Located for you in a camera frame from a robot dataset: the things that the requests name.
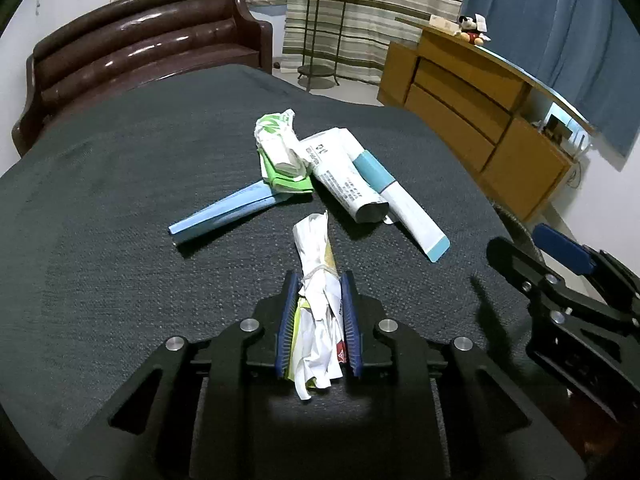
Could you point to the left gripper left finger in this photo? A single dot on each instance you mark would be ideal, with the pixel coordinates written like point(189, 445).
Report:
point(182, 407)

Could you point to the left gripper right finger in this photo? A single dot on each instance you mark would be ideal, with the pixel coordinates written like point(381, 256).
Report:
point(441, 411)

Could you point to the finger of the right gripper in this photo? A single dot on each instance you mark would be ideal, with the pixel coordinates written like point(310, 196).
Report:
point(615, 283)
point(545, 288)

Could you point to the yellow snack wrapper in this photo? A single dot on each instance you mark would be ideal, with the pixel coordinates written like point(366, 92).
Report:
point(318, 350)

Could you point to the white blue toothpaste tube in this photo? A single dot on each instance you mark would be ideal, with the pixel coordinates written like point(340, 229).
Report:
point(424, 230)

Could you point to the light blue toothpaste box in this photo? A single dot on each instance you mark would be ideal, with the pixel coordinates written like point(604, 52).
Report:
point(253, 198)

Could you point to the white printed tube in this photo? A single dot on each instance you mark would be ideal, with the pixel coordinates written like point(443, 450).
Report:
point(328, 155)

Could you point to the green white wrapper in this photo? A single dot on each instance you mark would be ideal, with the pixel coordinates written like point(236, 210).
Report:
point(282, 165)

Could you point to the black trash bin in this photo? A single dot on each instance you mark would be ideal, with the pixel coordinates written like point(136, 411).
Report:
point(517, 230)

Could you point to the white router on shelf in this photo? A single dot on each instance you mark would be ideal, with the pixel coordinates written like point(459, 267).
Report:
point(577, 143)

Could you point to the wooden sideboard cabinet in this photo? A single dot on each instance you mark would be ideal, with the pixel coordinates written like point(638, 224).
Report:
point(489, 111)

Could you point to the dark grey tablecloth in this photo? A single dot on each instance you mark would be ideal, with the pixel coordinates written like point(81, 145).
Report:
point(91, 282)

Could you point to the blue curtain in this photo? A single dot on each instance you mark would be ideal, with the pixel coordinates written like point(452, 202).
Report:
point(587, 50)

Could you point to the Mickey Mouse plush toy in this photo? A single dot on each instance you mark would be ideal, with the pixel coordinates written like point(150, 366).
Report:
point(473, 29)

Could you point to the small box on cabinet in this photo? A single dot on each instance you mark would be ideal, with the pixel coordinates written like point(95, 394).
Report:
point(443, 25)

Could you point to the striped curtain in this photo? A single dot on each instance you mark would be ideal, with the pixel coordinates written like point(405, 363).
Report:
point(353, 35)

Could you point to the dark brown leather sofa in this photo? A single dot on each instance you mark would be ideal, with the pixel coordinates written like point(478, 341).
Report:
point(130, 43)

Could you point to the dark picture frame on shelf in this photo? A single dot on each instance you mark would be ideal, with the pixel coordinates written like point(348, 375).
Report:
point(556, 131)

